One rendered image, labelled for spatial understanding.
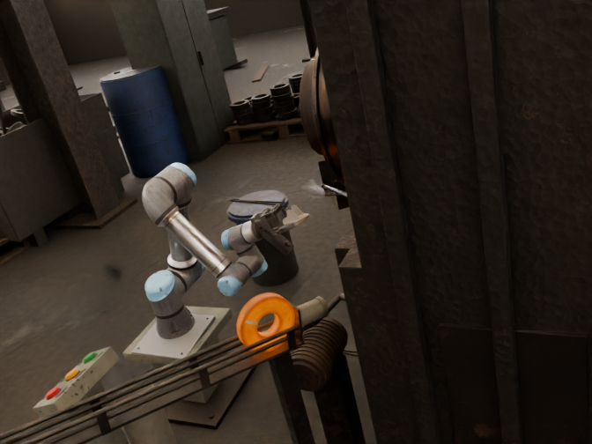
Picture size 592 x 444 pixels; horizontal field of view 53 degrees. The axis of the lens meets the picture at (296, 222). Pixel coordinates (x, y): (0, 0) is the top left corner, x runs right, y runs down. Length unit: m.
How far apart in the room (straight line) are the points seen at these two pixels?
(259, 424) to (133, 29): 3.80
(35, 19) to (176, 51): 1.25
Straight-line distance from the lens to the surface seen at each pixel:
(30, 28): 4.47
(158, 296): 2.27
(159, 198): 2.03
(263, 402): 2.41
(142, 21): 5.27
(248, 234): 2.03
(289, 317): 1.56
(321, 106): 1.52
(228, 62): 9.73
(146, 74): 5.15
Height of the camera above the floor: 1.56
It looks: 25 degrees down
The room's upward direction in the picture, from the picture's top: 14 degrees counter-clockwise
